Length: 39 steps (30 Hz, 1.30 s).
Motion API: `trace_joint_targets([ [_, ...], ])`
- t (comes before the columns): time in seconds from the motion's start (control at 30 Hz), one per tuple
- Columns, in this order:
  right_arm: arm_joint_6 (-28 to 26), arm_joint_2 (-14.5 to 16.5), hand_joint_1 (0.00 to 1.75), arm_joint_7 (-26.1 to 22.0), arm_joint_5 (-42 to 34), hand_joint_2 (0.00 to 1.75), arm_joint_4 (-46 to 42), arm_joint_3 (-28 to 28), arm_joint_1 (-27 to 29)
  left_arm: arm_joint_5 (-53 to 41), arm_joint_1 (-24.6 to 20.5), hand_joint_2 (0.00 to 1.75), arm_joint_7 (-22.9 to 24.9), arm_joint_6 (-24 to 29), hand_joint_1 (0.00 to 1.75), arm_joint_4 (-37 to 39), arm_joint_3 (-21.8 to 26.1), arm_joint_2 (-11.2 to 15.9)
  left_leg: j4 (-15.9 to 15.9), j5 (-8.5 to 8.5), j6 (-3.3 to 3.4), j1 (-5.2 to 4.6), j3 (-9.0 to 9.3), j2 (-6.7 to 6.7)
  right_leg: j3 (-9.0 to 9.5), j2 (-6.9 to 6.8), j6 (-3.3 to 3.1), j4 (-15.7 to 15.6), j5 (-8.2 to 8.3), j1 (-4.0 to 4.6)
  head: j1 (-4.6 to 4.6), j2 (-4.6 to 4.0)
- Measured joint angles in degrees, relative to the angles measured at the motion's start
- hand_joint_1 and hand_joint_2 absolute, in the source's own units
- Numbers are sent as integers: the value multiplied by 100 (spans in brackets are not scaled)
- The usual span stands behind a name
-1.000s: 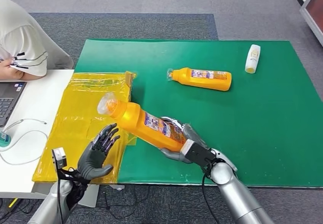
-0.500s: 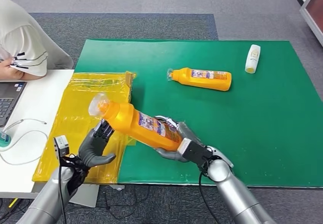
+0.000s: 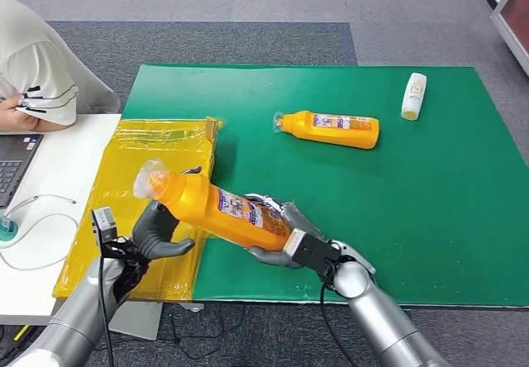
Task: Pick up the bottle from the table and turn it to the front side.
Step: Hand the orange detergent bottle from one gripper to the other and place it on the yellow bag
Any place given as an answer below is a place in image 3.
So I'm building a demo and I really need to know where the dark laptop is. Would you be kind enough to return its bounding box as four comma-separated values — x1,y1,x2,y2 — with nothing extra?
0,133,45,210

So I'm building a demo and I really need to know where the person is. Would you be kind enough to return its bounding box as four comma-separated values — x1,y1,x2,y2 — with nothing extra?
0,0,121,133

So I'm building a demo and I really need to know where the black floor cable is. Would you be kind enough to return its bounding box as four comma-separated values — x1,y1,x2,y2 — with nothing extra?
168,303,249,361

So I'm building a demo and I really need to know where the green table mat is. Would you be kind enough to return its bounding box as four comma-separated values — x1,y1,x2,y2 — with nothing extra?
121,64,529,308

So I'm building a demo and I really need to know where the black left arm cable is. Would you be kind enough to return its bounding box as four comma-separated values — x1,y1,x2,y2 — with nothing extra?
98,238,149,367

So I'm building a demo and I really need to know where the yellow taped cardboard box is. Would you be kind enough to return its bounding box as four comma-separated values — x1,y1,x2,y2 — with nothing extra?
52,116,225,303

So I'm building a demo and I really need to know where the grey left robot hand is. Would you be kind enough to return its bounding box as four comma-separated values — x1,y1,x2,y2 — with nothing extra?
131,166,203,262

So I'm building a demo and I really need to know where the orange bottle with clear cap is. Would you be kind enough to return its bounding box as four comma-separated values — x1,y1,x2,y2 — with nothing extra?
133,159,293,253
272,109,380,150

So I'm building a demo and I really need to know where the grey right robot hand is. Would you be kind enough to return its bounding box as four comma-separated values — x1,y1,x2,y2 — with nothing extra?
243,192,329,270

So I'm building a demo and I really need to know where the white cable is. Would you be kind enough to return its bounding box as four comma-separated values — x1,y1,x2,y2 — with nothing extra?
0,193,80,273

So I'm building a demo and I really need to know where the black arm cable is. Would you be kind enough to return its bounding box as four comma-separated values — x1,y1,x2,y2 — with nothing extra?
98,238,149,367
318,279,358,367

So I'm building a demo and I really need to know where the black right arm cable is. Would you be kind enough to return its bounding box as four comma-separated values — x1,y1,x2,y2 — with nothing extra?
318,279,358,367

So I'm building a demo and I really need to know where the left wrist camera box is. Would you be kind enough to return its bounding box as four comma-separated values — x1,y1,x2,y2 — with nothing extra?
90,207,119,244

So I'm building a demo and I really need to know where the white framed red panel cabinet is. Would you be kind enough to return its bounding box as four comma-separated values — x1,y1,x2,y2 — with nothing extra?
491,0,529,77

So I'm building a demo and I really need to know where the white side table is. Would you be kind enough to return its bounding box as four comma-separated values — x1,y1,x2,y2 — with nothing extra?
0,113,125,327

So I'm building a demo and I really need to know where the person's hand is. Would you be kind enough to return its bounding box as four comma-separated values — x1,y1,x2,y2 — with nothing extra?
0,94,40,133

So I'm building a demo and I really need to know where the small white bottle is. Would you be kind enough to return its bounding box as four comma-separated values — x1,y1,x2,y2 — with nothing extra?
401,72,427,122

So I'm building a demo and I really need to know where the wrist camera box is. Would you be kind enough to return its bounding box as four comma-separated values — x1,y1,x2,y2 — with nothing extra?
284,229,343,278
90,207,119,244

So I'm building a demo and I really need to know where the white table base plate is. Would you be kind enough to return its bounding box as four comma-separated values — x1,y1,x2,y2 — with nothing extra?
108,300,205,342

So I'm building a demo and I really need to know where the teal round dock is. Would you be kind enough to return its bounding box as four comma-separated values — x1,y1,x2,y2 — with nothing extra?
0,215,19,244

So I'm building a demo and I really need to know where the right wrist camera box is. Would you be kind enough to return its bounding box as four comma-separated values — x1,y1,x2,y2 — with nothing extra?
284,229,343,278

